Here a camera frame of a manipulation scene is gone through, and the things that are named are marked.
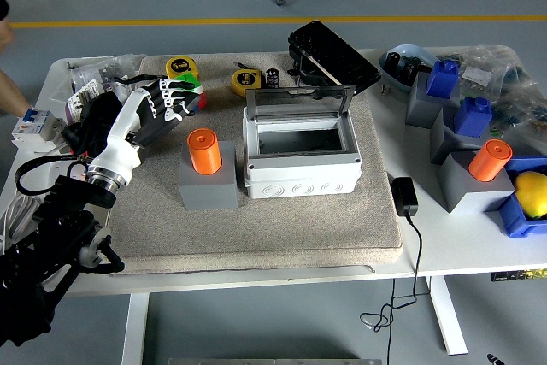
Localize grey holder block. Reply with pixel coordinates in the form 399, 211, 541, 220
404, 72, 463, 129
429, 103, 493, 166
438, 150, 516, 215

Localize white cable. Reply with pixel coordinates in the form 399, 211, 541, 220
1, 192, 38, 251

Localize white blue circuit breaker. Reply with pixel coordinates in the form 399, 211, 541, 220
10, 107, 68, 147

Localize white table leg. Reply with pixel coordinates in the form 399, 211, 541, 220
424, 275, 469, 356
121, 293, 151, 365

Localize orange cylinder battery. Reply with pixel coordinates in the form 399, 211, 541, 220
186, 128, 223, 176
468, 138, 514, 183

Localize grey block with round hole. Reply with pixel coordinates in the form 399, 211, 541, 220
178, 141, 239, 212

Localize colourful puzzle cube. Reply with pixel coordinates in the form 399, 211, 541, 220
174, 73, 209, 112

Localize black power adapter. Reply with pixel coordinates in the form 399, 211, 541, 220
391, 176, 421, 218

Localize black cloth bundle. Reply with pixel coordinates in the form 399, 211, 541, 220
61, 91, 130, 157

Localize black strap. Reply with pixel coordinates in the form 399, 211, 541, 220
112, 74, 158, 85

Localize black plastic case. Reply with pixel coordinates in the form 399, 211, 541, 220
286, 19, 383, 97

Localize table height control panel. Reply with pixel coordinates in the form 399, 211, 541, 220
490, 268, 547, 283

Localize grey junction box with lid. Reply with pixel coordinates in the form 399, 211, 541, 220
242, 84, 362, 201

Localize clear bags of electronic parts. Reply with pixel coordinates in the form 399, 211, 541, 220
435, 44, 547, 157

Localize blue bottle-shaped block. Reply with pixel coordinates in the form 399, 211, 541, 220
425, 59, 461, 99
453, 96, 494, 138

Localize black capacitor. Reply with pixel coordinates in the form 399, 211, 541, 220
265, 67, 282, 91

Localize purple white package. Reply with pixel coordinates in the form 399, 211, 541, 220
63, 78, 104, 125

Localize light blue tray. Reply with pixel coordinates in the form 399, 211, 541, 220
379, 43, 441, 94

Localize blue plastic bin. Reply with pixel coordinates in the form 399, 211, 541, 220
497, 156, 547, 239

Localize yellow tape measure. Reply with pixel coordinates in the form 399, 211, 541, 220
231, 68, 263, 97
165, 56, 200, 82

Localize grey-brown mat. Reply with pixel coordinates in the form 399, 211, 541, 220
98, 53, 405, 277

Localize yellow lemon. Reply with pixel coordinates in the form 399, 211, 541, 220
512, 170, 547, 220

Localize person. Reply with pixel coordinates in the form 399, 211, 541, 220
0, 0, 34, 120

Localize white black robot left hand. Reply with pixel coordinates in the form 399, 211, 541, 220
87, 76, 202, 186

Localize black adapter cord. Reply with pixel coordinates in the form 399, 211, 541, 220
359, 213, 431, 365

